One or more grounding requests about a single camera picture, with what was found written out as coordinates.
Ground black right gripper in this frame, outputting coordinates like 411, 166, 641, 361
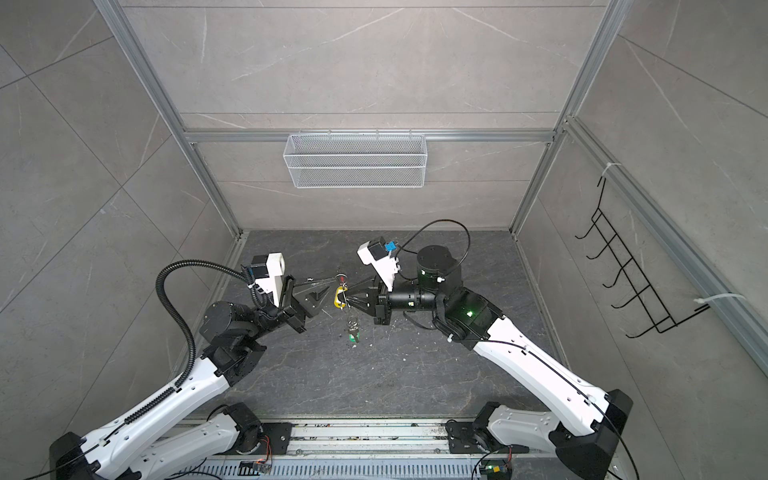
340, 273, 448, 327

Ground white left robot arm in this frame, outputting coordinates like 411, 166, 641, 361
49, 277, 339, 479

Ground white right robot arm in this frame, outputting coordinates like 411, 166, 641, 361
336, 238, 633, 479

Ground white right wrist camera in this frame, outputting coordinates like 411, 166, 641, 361
357, 237, 400, 292

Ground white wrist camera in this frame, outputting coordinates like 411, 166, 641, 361
357, 237, 400, 292
244, 253, 285, 307

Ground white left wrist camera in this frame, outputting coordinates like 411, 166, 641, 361
244, 253, 285, 307

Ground black right camera cable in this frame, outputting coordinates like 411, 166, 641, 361
395, 218, 472, 280

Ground black corrugated cable conduit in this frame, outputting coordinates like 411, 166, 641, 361
122, 259, 265, 427

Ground white wire mesh basket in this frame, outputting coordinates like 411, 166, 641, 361
283, 133, 428, 189

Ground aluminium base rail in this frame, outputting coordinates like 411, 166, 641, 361
162, 417, 532, 479

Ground black wire hook rack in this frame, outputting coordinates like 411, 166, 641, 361
575, 177, 711, 339

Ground aluminium frame profiles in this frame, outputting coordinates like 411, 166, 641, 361
92, 0, 768, 379

